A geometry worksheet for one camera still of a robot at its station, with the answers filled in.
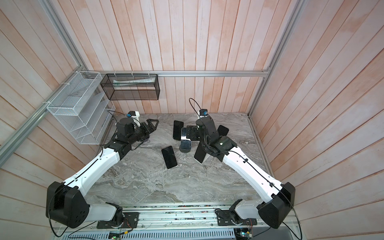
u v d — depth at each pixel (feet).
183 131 3.10
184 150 3.22
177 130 3.22
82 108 2.39
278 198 1.28
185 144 3.12
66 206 1.31
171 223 2.40
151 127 2.35
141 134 2.25
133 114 2.39
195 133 2.13
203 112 2.05
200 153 2.94
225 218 2.40
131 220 2.40
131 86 3.42
